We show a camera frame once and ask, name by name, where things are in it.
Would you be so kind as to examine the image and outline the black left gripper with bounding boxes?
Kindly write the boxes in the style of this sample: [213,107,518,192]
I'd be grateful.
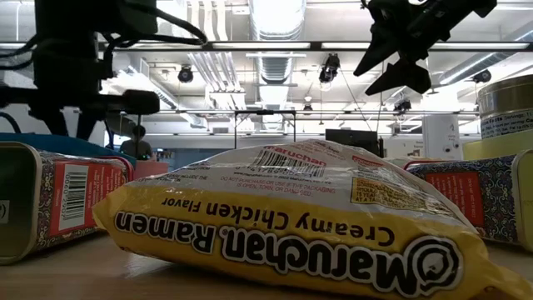
[0,41,162,141]

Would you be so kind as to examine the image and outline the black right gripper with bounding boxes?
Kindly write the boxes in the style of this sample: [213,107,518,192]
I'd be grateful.
[353,0,499,96]

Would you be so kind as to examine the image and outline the round silver can white label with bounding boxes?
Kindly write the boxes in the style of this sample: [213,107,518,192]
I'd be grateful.
[476,74,533,140]

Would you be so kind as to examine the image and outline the yellow Maruchan ramen pack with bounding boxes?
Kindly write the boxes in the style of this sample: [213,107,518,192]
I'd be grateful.
[92,138,533,300]

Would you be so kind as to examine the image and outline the person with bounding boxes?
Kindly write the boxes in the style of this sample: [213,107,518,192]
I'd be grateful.
[119,124,154,162]

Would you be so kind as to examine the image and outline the patterned red-lidded tin with barcode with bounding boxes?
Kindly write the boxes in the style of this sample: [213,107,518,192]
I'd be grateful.
[0,141,136,266]

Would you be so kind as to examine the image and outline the white square pillar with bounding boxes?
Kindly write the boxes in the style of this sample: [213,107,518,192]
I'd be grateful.
[421,113,461,163]

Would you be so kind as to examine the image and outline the pink plastic bowl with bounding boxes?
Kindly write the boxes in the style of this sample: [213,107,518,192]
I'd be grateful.
[133,160,170,180]

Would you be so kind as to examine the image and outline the yellow plastic tray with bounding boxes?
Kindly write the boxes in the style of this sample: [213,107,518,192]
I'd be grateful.
[461,128,533,161]

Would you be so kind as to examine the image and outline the silver ceiling air duct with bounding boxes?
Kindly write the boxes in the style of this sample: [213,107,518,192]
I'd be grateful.
[248,0,308,84]

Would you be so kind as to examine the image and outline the distant black rig frame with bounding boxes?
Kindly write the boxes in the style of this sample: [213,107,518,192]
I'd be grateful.
[232,108,297,150]

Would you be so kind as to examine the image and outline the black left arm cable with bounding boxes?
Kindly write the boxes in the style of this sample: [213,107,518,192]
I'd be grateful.
[99,0,208,55]

